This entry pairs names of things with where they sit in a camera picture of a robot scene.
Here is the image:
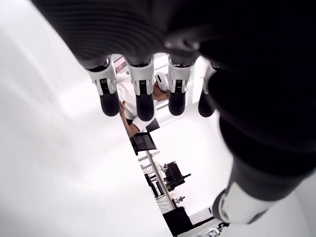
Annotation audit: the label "black folding chair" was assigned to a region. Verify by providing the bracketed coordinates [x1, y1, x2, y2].
[129, 132, 158, 156]

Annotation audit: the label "monitor with pink screen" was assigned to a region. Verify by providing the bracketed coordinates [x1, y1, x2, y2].
[114, 55, 129, 74]

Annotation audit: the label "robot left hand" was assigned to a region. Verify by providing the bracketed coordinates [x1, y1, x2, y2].
[31, 0, 316, 226]

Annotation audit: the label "seated person white shirt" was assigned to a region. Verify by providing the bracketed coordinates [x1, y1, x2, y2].
[116, 71, 171, 139]

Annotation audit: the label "white VR headset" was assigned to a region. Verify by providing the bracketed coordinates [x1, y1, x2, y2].
[155, 71, 171, 94]

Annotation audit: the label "black cabinet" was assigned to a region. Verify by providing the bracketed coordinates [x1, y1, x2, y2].
[162, 206, 194, 237]

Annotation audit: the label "black machine on stand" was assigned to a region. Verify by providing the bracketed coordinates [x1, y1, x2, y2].
[162, 160, 192, 191]

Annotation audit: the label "silver humanoid robot legs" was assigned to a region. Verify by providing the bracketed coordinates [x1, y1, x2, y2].
[202, 221, 231, 237]

